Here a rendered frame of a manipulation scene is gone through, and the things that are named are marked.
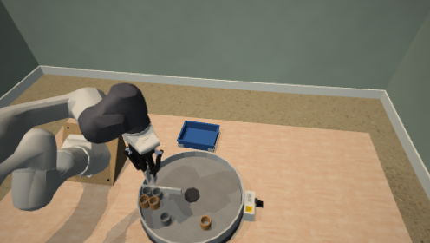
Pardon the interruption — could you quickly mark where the blue crate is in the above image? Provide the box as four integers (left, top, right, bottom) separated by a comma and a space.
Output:
177, 120, 220, 153

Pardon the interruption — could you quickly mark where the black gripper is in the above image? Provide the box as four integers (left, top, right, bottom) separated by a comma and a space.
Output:
124, 144, 164, 184

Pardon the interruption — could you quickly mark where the grey metal ring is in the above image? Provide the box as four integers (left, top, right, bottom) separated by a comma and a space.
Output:
160, 212, 172, 227
152, 187, 163, 200
142, 187, 152, 198

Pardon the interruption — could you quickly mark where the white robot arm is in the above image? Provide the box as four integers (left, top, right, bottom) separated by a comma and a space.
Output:
0, 82, 160, 211

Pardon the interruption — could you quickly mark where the bronze bushing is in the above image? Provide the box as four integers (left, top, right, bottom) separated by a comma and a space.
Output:
139, 195, 150, 209
200, 215, 211, 231
148, 196, 160, 210

